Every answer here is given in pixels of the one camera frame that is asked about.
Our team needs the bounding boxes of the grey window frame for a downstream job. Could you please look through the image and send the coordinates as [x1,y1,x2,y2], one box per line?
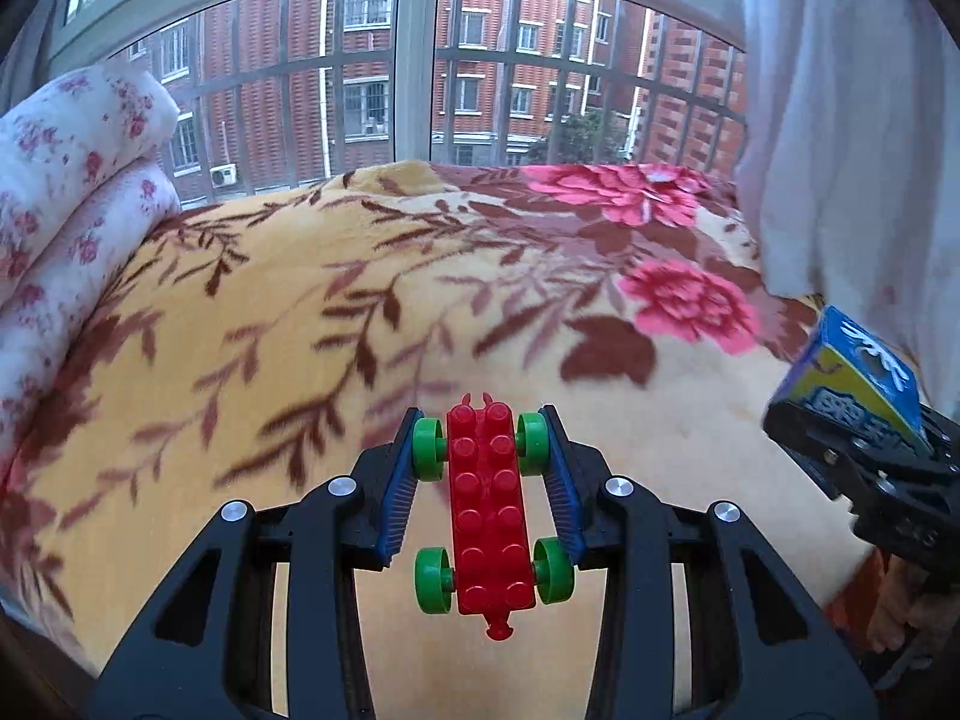
[45,0,751,196]

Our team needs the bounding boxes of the red brick building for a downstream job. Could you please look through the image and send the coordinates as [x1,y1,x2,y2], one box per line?
[67,0,751,203]

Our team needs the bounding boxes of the yellow floral blanket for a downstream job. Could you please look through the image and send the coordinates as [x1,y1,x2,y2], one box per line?
[0,159,901,713]

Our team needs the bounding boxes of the green tree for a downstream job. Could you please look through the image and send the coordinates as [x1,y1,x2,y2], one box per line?
[547,109,631,166]

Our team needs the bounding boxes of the person's right hand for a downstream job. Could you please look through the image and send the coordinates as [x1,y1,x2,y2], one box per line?
[870,562,935,653]

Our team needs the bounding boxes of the white floral quilt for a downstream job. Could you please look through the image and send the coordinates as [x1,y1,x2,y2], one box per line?
[0,60,185,466]

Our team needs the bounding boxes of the blue yellow carton box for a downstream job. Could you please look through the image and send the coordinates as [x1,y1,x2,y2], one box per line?
[772,305,927,451]

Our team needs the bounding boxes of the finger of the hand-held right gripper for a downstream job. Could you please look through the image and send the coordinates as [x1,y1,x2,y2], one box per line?
[919,403,960,467]
[763,397,935,512]

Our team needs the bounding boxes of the red toy car green wheels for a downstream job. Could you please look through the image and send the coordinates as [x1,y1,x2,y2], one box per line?
[411,392,577,640]

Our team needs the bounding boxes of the white curtain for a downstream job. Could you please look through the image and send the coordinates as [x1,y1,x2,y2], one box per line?
[735,0,960,421]

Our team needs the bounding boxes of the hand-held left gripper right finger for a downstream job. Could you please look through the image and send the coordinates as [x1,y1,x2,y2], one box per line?
[538,405,878,720]

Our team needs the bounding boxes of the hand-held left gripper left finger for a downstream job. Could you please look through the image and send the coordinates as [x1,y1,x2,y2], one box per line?
[88,405,427,720]

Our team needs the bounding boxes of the metal window grille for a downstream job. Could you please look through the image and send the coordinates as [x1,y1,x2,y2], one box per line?
[127,0,751,188]

